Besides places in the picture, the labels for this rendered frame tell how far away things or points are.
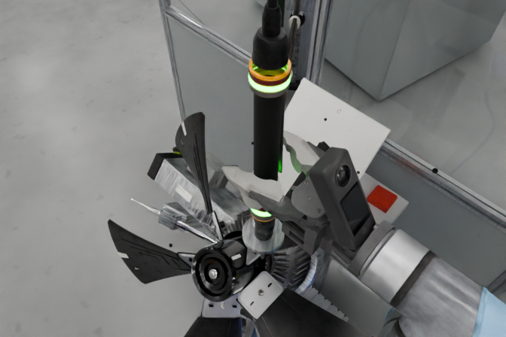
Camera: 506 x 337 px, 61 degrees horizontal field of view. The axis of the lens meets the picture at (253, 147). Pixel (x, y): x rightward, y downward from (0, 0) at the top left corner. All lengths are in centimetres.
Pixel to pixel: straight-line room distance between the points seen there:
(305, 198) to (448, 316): 19
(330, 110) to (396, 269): 65
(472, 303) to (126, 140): 256
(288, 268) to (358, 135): 36
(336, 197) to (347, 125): 62
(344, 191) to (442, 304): 15
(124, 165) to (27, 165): 59
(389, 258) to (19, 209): 247
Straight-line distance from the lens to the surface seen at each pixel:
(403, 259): 50
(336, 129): 108
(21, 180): 291
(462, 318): 50
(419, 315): 51
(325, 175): 44
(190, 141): 101
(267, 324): 96
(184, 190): 119
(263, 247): 71
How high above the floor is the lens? 210
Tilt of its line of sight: 51 degrees down
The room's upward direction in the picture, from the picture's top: straight up
